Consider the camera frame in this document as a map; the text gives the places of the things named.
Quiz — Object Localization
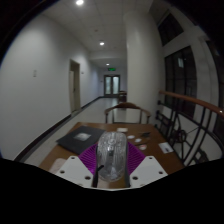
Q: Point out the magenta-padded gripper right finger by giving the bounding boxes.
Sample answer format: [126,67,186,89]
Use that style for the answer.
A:
[125,142,169,188]

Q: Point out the dark wooden chair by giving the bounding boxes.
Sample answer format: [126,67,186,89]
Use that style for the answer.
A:
[118,90,128,103]

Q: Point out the open side doorway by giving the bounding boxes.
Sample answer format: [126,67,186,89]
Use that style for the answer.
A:
[68,59,82,113]

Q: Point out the wooden armchair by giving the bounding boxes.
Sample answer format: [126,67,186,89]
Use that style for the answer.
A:
[104,102,152,125]

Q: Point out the recessed ceiling lights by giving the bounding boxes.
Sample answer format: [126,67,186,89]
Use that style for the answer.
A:
[75,0,110,67]

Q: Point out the glass double door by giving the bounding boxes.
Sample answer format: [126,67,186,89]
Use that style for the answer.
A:
[103,74,121,97]

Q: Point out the dark framed window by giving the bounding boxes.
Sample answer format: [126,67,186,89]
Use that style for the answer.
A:
[163,45,198,118]

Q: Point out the dark transom window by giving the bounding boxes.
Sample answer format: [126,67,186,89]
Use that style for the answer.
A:
[158,13,185,46]

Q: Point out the closed black laptop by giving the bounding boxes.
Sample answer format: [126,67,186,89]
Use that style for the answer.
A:
[56,125,106,155]

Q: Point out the black railing with wooden handrail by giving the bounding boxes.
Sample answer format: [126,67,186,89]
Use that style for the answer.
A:
[154,89,224,168]

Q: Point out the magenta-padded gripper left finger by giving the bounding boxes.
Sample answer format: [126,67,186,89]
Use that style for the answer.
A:
[53,143,101,188]

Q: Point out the transparent grey computer mouse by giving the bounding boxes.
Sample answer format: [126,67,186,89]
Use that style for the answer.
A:
[96,130,129,183]

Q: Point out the white paper sheet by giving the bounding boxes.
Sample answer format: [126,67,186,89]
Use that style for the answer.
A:
[158,142,175,154]

